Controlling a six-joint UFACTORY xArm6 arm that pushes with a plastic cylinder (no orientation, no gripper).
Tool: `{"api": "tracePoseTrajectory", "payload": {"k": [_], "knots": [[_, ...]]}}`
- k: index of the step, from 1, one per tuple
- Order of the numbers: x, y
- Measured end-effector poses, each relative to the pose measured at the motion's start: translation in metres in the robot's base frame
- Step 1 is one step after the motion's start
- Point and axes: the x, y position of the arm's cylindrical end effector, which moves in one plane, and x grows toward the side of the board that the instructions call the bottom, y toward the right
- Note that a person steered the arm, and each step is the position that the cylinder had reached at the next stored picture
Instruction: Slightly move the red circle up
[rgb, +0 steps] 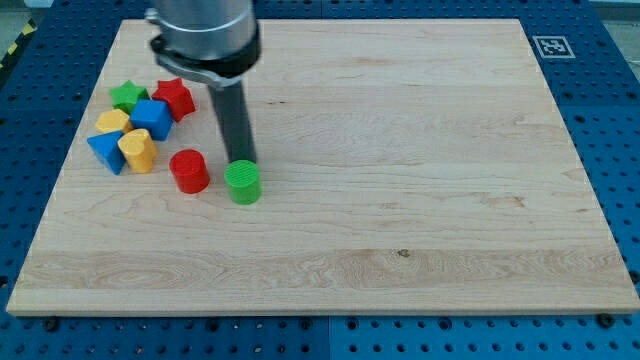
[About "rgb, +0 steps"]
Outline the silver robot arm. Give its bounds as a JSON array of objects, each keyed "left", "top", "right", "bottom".
[{"left": 145, "top": 0, "right": 261, "bottom": 88}]

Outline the black bolt front right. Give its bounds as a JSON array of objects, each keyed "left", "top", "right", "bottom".
[{"left": 596, "top": 313, "right": 616, "bottom": 329}]

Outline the white fiducial marker tag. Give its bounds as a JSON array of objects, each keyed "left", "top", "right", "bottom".
[{"left": 532, "top": 35, "right": 575, "bottom": 59}]

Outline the green star block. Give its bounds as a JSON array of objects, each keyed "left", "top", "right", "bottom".
[{"left": 109, "top": 80, "right": 150, "bottom": 114}]

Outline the wooden board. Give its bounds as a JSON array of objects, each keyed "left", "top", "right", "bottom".
[{"left": 7, "top": 19, "right": 639, "bottom": 317}]

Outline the blue cube block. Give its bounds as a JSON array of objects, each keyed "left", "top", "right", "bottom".
[{"left": 130, "top": 99, "right": 173, "bottom": 141}]

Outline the red star block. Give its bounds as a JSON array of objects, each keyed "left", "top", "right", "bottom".
[{"left": 152, "top": 77, "right": 196, "bottom": 123}]

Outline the black bolt front left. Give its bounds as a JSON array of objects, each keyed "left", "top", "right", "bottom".
[{"left": 42, "top": 316, "right": 60, "bottom": 333}]

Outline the green cylinder block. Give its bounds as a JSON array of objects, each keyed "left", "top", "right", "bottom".
[{"left": 224, "top": 160, "right": 262, "bottom": 205}]

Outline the blue triangle block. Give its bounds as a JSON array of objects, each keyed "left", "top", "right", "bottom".
[{"left": 87, "top": 130, "right": 126, "bottom": 175}]

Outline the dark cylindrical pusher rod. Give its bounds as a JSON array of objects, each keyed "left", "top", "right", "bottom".
[{"left": 208, "top": 80, "right": 257, "bottom": 163}]

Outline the red cylinder block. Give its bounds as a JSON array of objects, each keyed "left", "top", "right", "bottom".
[{"left": 169, "top": 149, "right": 210, "bottom": 194}]

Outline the black bolt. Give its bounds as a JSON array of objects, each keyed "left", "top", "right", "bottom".
[
  {"left": 42, "top": 316, "right": 60, "bottom": 333},
  {"left": 596, "top": 313, "right": 616, "bottom": 329}
]

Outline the yellow hexagon block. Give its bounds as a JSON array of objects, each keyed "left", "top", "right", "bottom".
[{"left": 95, "top": 109, "right": 134, "bottom": 133}]

